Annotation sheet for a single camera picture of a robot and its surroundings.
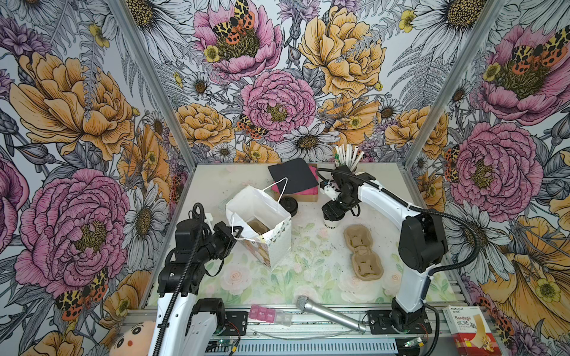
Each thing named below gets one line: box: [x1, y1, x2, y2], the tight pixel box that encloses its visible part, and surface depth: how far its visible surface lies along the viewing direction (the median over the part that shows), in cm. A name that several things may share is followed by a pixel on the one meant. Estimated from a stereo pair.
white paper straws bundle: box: [334, 143, 365, 172], surface depth 104 cm
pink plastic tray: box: [248, 304, 293, 328], surface depth 77 cm
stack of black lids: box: [279, 195, 299, 218], surface depth 103 cm
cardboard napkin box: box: [271, 163, 320, 203], surface depth 106 cm
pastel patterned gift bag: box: [225, 185, 293, 270], surface depth 78 cm
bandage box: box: [442, 304, 502, 356], surface depth 71 cm
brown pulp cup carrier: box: [343, 223, 384, 282], surface depth 87 cm
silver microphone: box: [295, 295, 367, 334], surface depth 76 cm
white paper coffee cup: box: [322, 217, 340, 230], surface depth 98 cm
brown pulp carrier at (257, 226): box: [246, 219, 271, 236], surface depth 96 cm
